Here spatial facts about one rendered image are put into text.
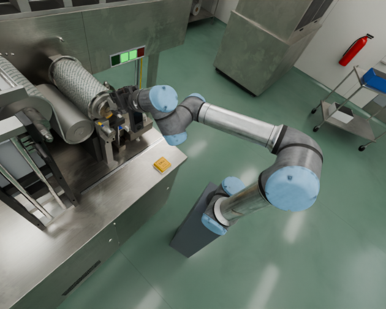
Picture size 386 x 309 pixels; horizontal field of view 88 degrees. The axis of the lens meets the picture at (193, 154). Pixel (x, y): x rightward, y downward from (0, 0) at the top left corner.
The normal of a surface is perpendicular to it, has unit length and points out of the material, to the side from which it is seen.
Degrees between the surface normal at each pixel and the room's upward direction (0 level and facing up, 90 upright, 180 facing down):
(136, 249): 0
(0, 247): 0
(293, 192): 83
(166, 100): 50
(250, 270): 0
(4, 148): 90
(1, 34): 90
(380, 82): 90
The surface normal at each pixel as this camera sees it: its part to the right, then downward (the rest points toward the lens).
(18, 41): 0.74, 0.63
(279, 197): -0.43, 0.57
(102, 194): 0.24, -0.56
